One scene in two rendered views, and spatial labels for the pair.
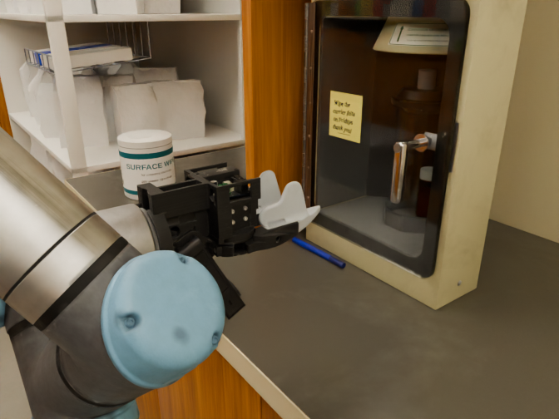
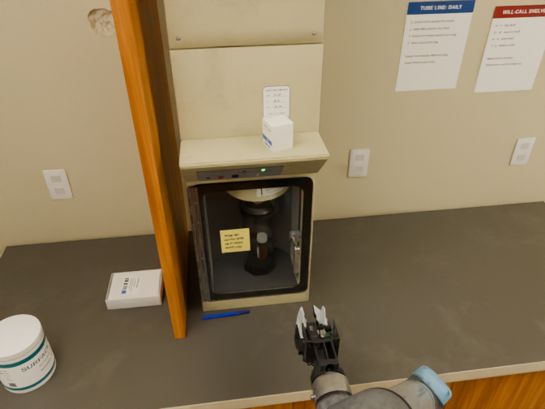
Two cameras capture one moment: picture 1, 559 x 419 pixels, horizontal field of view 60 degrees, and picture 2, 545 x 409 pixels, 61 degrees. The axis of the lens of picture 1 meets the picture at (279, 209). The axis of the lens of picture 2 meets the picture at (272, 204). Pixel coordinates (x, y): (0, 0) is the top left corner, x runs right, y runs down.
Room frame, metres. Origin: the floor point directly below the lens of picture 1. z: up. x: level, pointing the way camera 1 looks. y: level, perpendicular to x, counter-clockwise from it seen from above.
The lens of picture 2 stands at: (0.26, 0.67, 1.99)
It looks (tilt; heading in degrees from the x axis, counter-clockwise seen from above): 35 degrees down; 299
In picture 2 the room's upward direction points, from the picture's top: straight up
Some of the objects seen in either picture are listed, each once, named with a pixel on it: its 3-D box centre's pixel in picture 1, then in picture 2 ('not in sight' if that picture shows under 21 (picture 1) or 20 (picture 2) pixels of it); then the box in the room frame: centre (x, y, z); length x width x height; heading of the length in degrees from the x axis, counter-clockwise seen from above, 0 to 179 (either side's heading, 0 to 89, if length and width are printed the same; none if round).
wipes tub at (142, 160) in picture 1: (147, 164); (21, 353); (1.18, 0.33, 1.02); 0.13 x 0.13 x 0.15
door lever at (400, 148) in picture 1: (407, 169); (295, 255); (0.66, -0.18, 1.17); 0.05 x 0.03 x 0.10; 126
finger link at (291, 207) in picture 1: (293, 205); (321, 316); (0.51, -0.02, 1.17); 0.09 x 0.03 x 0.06; 121
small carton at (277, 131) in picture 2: not in sight; (277, 132); (0.70, -0.14, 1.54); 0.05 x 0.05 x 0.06; 54
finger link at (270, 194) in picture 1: (269, 194); (302, 318); (0.55, 0.01, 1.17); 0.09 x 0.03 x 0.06; 132
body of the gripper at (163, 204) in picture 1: (200, 217); (322, 354); (0.47, 0.08, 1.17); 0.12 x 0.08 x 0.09; 126
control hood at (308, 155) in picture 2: not in sight; (253, 166); (0.74, -0.10, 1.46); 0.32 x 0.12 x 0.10; 36
